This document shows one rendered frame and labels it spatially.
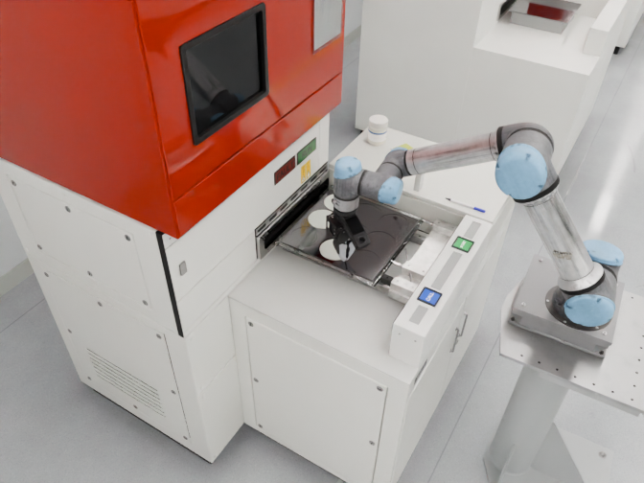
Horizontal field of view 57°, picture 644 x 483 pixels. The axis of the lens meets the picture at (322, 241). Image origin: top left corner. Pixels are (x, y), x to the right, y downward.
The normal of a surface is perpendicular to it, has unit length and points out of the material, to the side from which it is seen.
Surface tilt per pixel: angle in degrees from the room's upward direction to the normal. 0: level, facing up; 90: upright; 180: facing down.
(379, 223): 0
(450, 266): 0
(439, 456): 0
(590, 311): 94
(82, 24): 90
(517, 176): 82
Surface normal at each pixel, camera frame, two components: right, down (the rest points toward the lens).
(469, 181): 0.02, -0.74
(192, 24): 0.86, 0.36
